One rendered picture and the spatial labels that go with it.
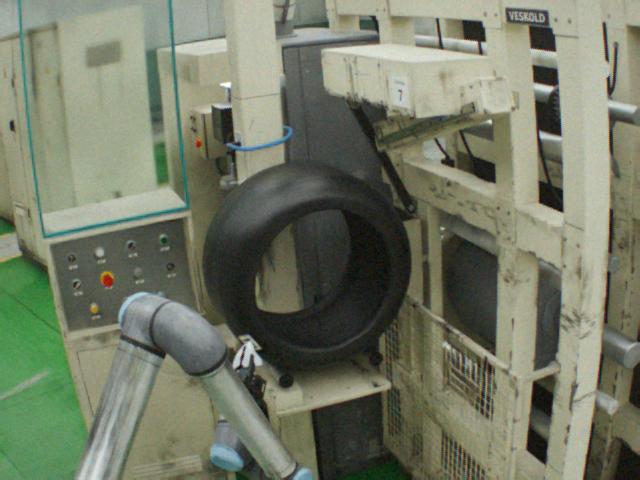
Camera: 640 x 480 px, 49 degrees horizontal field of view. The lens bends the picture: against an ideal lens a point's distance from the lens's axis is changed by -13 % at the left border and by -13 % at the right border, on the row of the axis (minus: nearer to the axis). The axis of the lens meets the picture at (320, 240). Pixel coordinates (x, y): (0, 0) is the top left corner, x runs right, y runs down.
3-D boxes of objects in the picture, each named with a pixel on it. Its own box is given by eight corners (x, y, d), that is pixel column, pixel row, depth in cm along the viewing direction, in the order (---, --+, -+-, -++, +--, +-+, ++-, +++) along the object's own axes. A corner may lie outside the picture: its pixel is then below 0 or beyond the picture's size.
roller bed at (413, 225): (360, 293, 284) (355, 211, 274) (398, 284, 288) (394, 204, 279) (384, 312, 266) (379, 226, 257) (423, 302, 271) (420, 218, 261)
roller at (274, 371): (245, 344, 256) (243, 332, 255) (258, 342, 257) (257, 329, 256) (280, 390, 225) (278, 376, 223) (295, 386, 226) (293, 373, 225)
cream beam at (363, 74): (322, 94, 244) (318, 50, 239) (395, 86, 252) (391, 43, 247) (413, 120, 189) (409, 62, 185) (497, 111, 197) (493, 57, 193)
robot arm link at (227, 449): (222, 472, 204) (200, 458, 197) (231, 433, 211) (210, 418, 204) (250, 473, 199) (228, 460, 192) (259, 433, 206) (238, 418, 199)
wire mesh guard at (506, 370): (382, 443, 294) (374, 275, 272) (387, 442, 294) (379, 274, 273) (499, 563, 213) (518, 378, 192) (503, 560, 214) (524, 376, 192)
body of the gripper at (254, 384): (248, 381, 219) (239, 419, 212) (227, 368, 214) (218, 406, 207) (268, 379, 215) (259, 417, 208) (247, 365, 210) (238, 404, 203)
